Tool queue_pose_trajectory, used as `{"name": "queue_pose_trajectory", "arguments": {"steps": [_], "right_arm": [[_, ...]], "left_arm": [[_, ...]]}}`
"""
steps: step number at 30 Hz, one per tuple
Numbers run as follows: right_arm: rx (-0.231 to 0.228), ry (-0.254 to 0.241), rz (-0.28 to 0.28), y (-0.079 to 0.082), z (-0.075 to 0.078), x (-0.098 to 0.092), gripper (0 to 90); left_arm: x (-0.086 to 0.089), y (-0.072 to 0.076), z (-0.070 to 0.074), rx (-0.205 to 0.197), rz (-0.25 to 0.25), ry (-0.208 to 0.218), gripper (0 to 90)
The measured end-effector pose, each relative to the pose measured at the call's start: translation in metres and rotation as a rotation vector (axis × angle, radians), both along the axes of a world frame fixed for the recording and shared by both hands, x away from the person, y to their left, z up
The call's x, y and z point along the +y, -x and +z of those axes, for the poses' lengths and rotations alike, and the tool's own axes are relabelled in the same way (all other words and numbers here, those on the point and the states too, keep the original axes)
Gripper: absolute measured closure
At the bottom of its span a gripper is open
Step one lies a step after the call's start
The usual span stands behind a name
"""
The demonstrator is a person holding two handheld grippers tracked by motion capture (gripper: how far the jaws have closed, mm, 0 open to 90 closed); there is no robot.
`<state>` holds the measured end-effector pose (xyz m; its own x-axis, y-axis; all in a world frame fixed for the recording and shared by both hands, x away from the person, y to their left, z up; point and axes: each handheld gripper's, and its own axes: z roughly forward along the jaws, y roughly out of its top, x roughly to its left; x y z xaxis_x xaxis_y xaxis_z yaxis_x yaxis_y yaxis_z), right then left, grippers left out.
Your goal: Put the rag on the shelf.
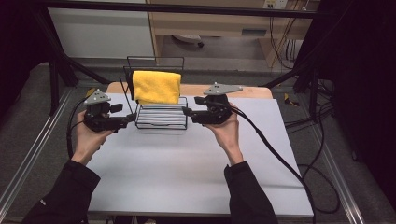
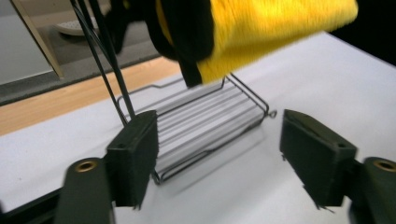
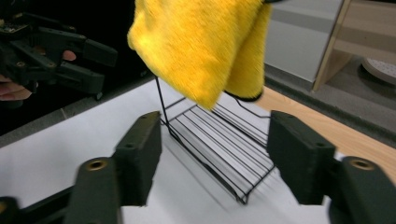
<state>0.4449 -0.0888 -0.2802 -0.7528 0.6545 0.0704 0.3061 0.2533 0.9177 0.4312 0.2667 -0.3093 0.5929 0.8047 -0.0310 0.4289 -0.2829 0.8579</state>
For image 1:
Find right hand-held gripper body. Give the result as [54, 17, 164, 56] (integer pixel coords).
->
[190, 82, 244, 126]

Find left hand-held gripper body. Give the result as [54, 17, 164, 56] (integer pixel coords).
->
[83, 89, 129, 133]

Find black wire rack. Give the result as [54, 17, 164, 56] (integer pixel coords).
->
[119, 55, 189, 131]

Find yellow cloth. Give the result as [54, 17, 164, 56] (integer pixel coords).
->
[132, 70, 182, 105]

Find person's right hand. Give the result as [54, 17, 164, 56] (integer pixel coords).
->
[204, 102, 245, 166]

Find person's left hand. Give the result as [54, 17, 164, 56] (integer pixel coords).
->
[70, 110, 115, 166]

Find wooden table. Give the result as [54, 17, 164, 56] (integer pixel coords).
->
[106, 81, 274, 100]

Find black metal stand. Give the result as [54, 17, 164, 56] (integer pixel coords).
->
[31, 6, 112, 117]
[263, 55, 321, 123]

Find white chair base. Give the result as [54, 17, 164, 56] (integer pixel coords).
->
[172, 34, 205, 49]

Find white panel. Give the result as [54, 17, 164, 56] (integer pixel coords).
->
[48, 7, 156, 59]

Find light wooden desk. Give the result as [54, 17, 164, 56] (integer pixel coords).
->
[146, 0, 321, 68]

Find black curtain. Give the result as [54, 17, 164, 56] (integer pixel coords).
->
[0, 0, 52, 118]
[298, 0, 396, 213]

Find white power strip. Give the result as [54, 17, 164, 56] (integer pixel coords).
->
[262, 0, 289, 9]

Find left hand-held gripper cable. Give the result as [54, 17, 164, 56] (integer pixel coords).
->
[65, 96, 92, 160]

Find hand-held gripper cable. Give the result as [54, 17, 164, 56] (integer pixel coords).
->
[65, 96, 92, 160]
[228, 104, 341, 224]

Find right hand-held gripper cable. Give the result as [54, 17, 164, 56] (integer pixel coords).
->
[228, 104, 341, 224]

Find aluminium rail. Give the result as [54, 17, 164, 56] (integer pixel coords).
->
[0, 88, 75, 213]
[311, 124, 366, 224]

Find black metal frame bar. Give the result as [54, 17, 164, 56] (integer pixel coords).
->
[34, 0, 321, 19]

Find bundle of black floor cables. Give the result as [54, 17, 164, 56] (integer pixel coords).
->
[284, 77, 336, 181]

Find hanging desk cables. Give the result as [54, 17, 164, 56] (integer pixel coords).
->
[268, 13, 301, 71]

